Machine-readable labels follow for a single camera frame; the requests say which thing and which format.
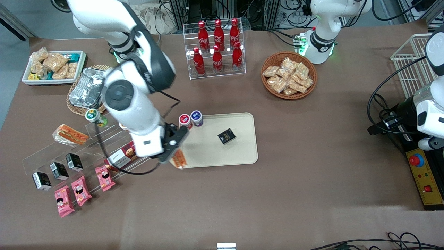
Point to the blue lid small cup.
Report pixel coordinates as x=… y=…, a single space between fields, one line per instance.
x=196 y=117

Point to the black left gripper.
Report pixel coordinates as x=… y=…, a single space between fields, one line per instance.
x=403 y=108

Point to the red cola bottle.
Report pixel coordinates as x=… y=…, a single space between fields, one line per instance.
x=203 y=36
x=237 y=57
x=198 y=62
x=219 y=34
x=235 y=33
x=217 y=60

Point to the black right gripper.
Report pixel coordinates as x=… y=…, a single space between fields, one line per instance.
x=168 y=132

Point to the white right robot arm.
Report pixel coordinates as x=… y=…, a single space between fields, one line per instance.
x=138 y=111

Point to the sandwich with orange filling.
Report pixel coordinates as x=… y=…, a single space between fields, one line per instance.
x=71 y=133
x=179 y=160

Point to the pink snack packet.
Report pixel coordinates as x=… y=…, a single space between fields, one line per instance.
x=81 y=191
x=105 y=178
x=64 y=201

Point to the clear bag of crackers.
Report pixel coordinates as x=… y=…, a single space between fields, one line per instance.
x=302 y=71
x=270 y=71
x=277 y=84
x=297 y=86
x=307 y=82
x=283 y=73
x=289 y=91
x=289 y=64

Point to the green lid small cup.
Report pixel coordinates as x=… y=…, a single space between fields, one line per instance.
x=94 y=116

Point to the black box with gold print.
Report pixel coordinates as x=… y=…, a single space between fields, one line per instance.
x=227 y=136

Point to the crumpled beige cloth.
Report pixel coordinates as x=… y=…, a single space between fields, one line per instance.
x=152 y=17

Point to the clear acrylic bottle rack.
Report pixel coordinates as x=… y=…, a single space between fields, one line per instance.
x=215 y=74

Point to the silver metal bracket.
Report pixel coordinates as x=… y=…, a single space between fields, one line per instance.
x=226 y=246

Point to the white rectangular bin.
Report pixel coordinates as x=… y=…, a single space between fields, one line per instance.
x=82 y=66

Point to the aluminium equipment rack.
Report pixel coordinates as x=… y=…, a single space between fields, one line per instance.
x=222 y=10

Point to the beige plastic tray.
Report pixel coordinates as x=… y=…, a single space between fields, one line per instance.
x=222 y=152

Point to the clear bag of rice snacks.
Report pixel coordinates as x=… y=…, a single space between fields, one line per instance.
x=71 y=70
x=39 y=55
x=60 y=73
x=40 y=69
x=54 y=61

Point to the orange lid small cup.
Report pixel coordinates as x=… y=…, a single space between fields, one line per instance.
x=123 y=125

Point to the aluminium foil container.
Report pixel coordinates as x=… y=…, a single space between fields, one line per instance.
x=86 y=88

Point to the oval wicker basket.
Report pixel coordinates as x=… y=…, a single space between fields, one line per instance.
x=71 y=106

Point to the red lid small cup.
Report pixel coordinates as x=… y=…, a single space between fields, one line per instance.
x=185 y=120

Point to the teal snack packet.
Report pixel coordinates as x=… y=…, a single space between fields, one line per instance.
x=73 y=57

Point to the yellow emergency stop box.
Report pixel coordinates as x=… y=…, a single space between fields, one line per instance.
x=428 y=180

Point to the clear acrylic stepped shelf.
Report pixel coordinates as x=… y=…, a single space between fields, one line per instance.
x=86 y=149

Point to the red plaid cookie box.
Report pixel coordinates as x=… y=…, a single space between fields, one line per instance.
x=119 y=158

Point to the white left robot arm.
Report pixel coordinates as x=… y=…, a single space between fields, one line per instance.
x=322 y=38

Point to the small black carton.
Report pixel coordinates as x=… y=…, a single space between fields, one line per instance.
x=74 y=162
x=41 y=180
x=59 y=171

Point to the round wicker basket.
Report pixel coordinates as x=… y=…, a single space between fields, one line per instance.
x=269 y=86

